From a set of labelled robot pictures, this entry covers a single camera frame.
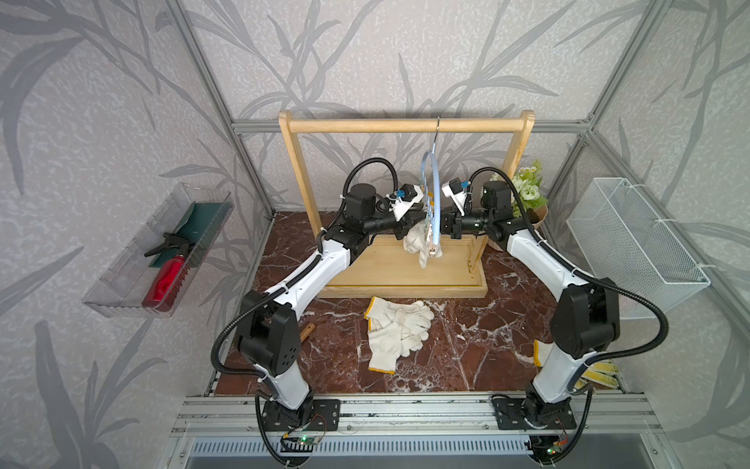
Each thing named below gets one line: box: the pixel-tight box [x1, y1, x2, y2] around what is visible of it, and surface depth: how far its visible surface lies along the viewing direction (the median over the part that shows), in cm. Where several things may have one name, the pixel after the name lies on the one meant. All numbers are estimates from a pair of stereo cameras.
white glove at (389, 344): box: [368, 325, 429, 375], surface depth 86 cm
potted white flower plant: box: [489, 160, 548, 230], surface depth 86 cm
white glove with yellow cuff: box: [363, 296, 435, 376], surface depth 88 cm
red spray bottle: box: [142, 232, 196, 312], surface depth 61 cm
